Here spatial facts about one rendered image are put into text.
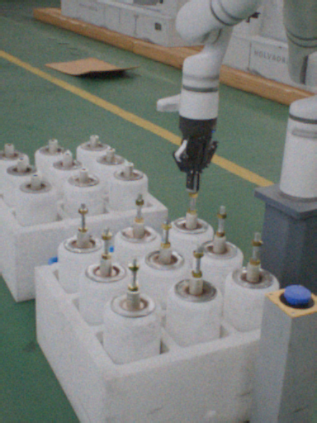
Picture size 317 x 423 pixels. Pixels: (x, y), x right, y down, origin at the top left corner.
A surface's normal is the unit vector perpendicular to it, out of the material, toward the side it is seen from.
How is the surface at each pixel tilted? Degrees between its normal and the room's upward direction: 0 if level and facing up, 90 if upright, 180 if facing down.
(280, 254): 90
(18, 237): 90
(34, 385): 0
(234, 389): 90
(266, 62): 90
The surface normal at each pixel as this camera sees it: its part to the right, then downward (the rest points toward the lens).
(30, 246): 0.44, 0.38
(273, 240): -0.83, 0.18
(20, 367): 0.04, -0.91
